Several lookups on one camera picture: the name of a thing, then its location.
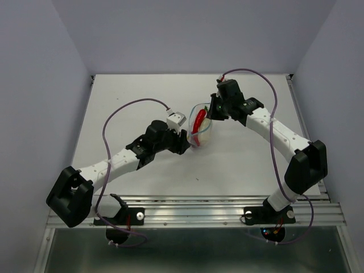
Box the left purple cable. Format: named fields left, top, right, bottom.
left=95, top=98, right=174, bottom=247

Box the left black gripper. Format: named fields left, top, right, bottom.
left=154, top=124, right=191, bottom=155

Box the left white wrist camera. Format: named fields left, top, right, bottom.
left=166, top=112, right=187, bottom=133

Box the white radish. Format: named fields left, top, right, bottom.
left=197, top=118, right=212, bottom=147

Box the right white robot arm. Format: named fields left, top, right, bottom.
left=208, top=80, right=328, bottom=222

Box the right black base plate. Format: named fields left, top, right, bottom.
left=240, top=206, right=296, bottom=226

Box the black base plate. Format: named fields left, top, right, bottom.
left=105, top=207, right=145, bottom=226
left=240, top=206, right=296, bottom=226

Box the red chili pepper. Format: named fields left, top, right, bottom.
left=192, top=108, right=207, bottom=146

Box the clear zip top bag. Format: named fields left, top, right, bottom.
left=187, top=103, right=213, bottom=150

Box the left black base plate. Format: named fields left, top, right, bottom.
left=105, top=207, right=145, bottom=226

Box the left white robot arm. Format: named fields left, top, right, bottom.
left=46, top=120, right=190, bottom=228

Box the aluminium rail frame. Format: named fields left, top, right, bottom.
left=34, top=73, right=359, bottom=273

